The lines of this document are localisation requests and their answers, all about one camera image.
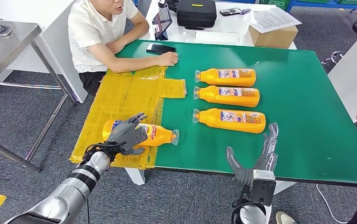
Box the seated person's left hand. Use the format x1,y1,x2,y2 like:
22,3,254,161
107,40,127,56

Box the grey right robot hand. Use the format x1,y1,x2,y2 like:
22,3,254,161
226,122,280,186

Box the seated person's right hand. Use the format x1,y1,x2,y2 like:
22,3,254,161
156,51,179,67

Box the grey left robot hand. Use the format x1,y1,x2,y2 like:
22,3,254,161
106,112,149,156

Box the orange detergent bottle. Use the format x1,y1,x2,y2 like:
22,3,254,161
193,85,261,108
102,119,180,147
192,108,267,134
194,68,257,87

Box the black smartphone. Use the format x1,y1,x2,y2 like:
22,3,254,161
219,7,243,17
146,43,177,56

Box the seated person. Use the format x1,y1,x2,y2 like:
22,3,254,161
68,0,179,97

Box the yellow taped cardboard sheet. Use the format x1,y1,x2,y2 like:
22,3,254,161
69,65,187,170

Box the tablet on stand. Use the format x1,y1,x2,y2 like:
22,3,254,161
151,7,173,41

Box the white table metal legs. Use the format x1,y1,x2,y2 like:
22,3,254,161
328,18,357,123

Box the black carry case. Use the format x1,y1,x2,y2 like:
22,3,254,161
176,0,218,31

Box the black device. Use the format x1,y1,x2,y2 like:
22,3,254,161
157,0,179,13

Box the white sneaker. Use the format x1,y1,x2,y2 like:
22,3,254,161
275,211,297,224

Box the brown cardboard box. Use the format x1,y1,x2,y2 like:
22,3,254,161
248,24,299,49

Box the printed paper sheet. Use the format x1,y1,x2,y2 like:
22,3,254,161
243,7,303,34

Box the grey metal part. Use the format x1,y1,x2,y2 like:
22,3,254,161
0,24,13,37

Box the blue metal rack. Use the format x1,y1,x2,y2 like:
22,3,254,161
286,0,357,18

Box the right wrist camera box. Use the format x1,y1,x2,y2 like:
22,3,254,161
250,169,277,207

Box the white floor cable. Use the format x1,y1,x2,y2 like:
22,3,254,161
316,184,350,224

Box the coiled cable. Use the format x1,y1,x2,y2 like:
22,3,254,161
321,51,346,65

